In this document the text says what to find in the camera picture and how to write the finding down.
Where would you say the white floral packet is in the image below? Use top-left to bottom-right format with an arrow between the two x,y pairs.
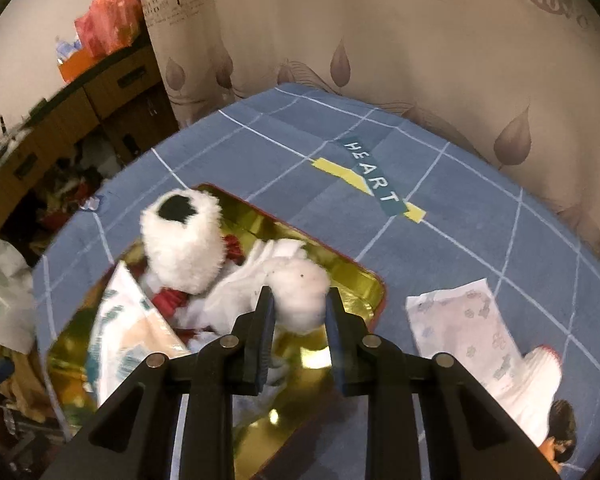
406,277 -> 526,401

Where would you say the wooden cabinet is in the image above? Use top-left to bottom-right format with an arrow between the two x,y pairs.
0,25 -> 181,241

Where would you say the blue checked tablecloth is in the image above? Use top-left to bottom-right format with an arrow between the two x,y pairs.
32,82 -> 600,480

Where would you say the dark green cloth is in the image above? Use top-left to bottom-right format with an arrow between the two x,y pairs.
550,400 -> 578,461

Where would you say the red plastic bag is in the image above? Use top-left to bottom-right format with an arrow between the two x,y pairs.
75,0 -> 143,58

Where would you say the white sock red trim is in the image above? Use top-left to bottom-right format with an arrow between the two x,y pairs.
485,345 -> 563,441

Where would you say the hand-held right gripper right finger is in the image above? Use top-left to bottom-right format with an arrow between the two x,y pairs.
326,287 -> 561,480

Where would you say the white plastic bag green print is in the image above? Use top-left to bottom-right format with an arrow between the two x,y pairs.
0,200 -> 36,356

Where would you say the white teal tissue packet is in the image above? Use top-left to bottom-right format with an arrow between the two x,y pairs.
87,262 -> 191,411

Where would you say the orange box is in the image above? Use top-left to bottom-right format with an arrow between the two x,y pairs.
57,47 -> 106,83

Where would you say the beige leaf print curtain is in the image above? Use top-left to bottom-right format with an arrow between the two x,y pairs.
137,0 -> 600,276

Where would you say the orange rubber animal toy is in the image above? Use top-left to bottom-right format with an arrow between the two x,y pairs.
540,437 -> 568,471

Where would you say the white plush toy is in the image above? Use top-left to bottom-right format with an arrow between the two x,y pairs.
140,187 -> 330,336

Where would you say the red tin box gold inside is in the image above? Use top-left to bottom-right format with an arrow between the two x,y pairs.
42,183 -> 387,480

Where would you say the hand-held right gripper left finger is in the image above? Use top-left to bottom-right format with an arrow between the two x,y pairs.
40,285 -> 277,480

